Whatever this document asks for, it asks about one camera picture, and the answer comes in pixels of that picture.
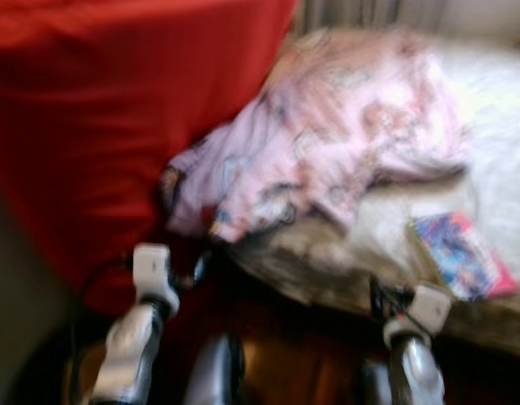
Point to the colourful comic book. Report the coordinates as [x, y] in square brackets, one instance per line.
[463, 253]

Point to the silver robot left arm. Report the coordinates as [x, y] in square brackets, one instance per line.
[129, 354]

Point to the silver robot right leg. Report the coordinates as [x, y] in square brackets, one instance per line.
[374, 386]

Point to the large red cushion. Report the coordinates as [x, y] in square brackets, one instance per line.
[100, 126]

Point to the pink cartoon blanket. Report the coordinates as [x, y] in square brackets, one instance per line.
[327, 135]

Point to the grey curtain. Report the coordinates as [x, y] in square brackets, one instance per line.
[353, 13]

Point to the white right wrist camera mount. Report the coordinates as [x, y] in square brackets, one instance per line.
[425, 308]

